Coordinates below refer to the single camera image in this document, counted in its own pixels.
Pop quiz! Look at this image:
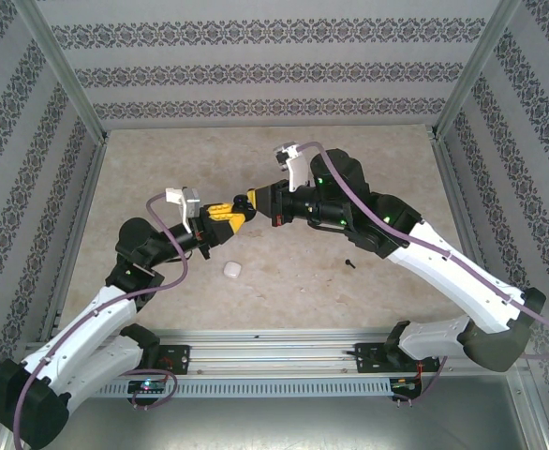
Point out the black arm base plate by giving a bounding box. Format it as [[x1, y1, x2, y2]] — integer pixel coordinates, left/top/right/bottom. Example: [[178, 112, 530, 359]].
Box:
[[152, 344, 192, 376], [354, 341, 444, 375]]

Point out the grey slotted cable duct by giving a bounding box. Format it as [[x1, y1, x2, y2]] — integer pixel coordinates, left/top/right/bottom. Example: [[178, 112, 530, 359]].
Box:
[[96, 377, 393, 399]]

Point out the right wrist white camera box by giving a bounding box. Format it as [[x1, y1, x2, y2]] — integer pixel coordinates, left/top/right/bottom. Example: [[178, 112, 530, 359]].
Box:
[[272, 142, 312, 194]]

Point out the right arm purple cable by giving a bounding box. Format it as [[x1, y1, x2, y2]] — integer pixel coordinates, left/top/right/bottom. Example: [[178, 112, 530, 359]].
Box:
[[295, 140, 549, 407]]

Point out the small controller circuit board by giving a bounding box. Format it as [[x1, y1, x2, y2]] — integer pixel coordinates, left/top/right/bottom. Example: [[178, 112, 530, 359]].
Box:
[[127, 379, 171, 395], [390, 377, 423, 394]]

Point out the aluminium side rail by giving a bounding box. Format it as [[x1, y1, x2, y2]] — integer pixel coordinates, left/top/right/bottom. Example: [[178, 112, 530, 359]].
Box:
[[431, 135, 508, 338], [37, 138, 111, 343]]

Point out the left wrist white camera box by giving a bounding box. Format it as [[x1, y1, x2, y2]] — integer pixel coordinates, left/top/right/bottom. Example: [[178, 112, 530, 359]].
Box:
[[165, 186, 203, 234]]

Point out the aluminium frame post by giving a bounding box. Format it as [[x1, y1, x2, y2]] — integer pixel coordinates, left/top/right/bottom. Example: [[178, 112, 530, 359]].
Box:
[[14, 0, 110, 142], [436, 0, 522, 140]]

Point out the steel sheet panel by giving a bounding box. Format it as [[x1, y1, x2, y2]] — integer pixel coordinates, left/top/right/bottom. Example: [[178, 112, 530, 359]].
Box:
[[2, 369, 549, 450]]

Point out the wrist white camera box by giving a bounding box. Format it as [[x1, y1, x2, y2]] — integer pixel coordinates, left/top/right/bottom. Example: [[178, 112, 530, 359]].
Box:
[[272, 142, 312, 194], [165, 186, 203, 234]]

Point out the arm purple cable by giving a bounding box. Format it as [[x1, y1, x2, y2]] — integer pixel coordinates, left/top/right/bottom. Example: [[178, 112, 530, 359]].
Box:
[[295, 140, 549, 407], [11, 194, 191, 450]]

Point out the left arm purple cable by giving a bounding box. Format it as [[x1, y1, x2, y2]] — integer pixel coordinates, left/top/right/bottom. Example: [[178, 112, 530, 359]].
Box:
[[11, 194, 191, 450]]

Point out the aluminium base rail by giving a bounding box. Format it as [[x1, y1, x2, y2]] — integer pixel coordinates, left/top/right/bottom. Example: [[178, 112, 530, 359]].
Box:
[[20, 327, 525, 376]]

